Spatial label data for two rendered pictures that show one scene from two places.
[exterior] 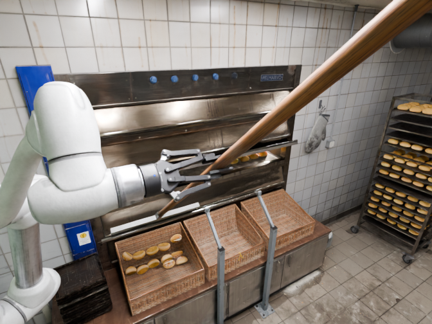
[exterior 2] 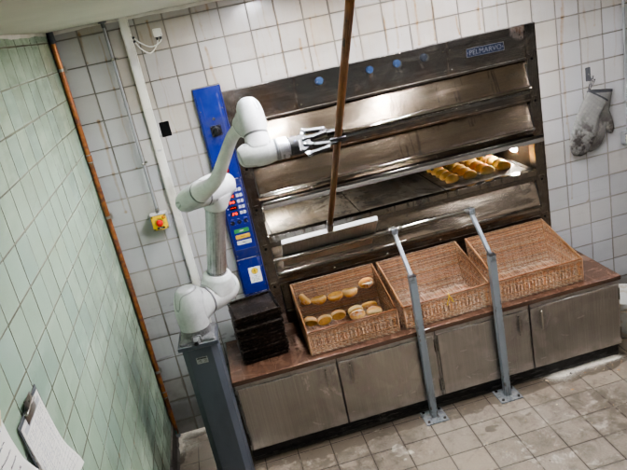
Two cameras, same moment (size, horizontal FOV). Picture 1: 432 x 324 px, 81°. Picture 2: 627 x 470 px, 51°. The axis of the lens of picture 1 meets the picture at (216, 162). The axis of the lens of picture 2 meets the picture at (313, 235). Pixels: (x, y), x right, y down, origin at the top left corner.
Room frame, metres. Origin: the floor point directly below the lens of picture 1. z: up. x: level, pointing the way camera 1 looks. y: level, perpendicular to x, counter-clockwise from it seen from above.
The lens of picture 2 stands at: (-1.95, -0.84, 2.49)
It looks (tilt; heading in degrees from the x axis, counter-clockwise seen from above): 19 degrees down; 22
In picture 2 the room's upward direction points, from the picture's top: 12 degrees counter-clockwise
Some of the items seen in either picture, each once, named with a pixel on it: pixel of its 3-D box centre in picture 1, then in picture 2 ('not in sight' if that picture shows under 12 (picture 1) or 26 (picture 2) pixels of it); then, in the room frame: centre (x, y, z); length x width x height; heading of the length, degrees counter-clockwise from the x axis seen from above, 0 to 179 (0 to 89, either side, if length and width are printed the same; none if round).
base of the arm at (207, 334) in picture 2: not in sight; (196, 332); (0.65, 0.94, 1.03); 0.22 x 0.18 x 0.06; 26
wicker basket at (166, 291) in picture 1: (159, 262); (342, 307); (1.47, 0.44, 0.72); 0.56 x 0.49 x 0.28; 119
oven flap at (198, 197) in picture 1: (207, 194); (409, 226); (1.98, 0.07, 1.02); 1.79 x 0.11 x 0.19; 119
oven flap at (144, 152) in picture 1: (207, 140); (397, 147); (1.98, 0.07, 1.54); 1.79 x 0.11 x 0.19; 119
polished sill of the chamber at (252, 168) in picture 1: (206, 180); (404, 204); (2.00, 0.08, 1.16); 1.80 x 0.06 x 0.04; 119
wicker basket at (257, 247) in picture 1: (223, 238); (432, 283); (1.75, -0.07, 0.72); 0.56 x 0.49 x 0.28; 120
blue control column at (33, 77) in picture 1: (73, 174); (236, 218); (2.29, 1.44, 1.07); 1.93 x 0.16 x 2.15; 29
